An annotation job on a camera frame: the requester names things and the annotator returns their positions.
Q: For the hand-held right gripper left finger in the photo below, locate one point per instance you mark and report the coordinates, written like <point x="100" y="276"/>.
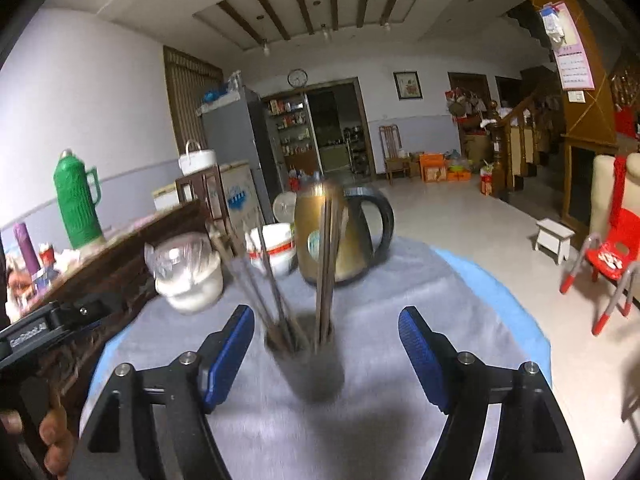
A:
<point x="227" y="355"/>

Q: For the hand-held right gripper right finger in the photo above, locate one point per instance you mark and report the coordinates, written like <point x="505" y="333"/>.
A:
<point x="425" y="360"/>

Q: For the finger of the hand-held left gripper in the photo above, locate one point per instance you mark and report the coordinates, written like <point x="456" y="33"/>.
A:
<point x="95" y="310"/>

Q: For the group of dark wooden chopsticks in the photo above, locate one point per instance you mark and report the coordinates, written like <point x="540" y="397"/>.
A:
<point x="265" y="290"/>

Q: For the grey cylindrical chopstick holder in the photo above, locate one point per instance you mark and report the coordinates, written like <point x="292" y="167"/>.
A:
<point x="310" y="375"/>

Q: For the long black chopstick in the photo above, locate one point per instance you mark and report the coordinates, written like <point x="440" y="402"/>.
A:
<point x="324" y="270"/>
<point x="334" y="260"/>

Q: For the person's left hand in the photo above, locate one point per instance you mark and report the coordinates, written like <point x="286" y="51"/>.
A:
<point x="57" y="440"/>

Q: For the dark carved wooden furniture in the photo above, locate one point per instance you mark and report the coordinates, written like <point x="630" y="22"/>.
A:
<point x="125" y="255"/>

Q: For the white ceramic pot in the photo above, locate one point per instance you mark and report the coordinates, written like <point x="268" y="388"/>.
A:
<point x="192" y="295"/>

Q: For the grey tablecloth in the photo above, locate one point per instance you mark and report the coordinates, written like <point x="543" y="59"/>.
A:
<point x="380" y="300"/>

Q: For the purple bottle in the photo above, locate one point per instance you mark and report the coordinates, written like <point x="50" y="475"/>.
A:
<point x="27" y="255"/>

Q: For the blue underlay cloth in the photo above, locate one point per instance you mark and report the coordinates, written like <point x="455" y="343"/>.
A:
<point x="505" y="305"/>

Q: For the green thermos flask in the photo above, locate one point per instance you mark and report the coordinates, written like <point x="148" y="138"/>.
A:
<point x="77" y="200"/>

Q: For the white bowl red pattern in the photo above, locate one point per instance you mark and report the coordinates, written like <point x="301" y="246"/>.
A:
<point x="277" y="255"/>

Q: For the gold electric kettle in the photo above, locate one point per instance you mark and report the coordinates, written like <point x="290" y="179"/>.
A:
<point x="306" y="230"/>

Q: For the wooden glass-door cabinet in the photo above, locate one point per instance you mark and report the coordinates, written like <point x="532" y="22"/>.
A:
<point x="200" y="195"/>

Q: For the white electric fan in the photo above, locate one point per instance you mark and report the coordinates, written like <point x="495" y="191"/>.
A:
<point x="285" y="207"/>

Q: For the white small stool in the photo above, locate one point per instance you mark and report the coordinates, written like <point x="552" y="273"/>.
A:
<point x="552" y="232"/>

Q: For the orange box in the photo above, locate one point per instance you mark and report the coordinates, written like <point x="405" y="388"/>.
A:
<point x="432" y="167"/>

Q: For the wooden chair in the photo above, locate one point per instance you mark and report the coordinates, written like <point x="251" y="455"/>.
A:
<point x="392" y="150"/>

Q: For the red plastic chair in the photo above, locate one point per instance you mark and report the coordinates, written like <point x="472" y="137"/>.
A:
<point x="612" y="255"/>

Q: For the grey refrigerator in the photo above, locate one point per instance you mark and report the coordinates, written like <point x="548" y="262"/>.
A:
<point x="230" y="125"/>

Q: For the wooden staircase railing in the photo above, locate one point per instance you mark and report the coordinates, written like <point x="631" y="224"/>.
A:
<point x="515" y="145"/>

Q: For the brown window blind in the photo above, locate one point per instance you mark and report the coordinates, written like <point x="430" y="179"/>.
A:
<point x="187" y="95"/>

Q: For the shelf with bottles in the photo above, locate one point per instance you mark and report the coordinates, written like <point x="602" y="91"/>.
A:
<point x="292" y="130"/>

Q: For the cream armchair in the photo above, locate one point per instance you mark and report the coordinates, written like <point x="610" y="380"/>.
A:
<point x="602" y="195"/>

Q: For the wooden partition pillar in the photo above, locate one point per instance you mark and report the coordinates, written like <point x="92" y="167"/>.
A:
<point x="590" y="120"/>

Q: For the framed wall picture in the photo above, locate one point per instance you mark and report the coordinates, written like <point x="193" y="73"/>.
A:
<point x="407" y="85"/>

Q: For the round wall clock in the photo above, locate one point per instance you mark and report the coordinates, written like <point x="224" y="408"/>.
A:
<point x="297" y="78"/>

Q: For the wall calendar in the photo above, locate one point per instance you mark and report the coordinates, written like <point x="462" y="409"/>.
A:
<point x="575" y="60"/>

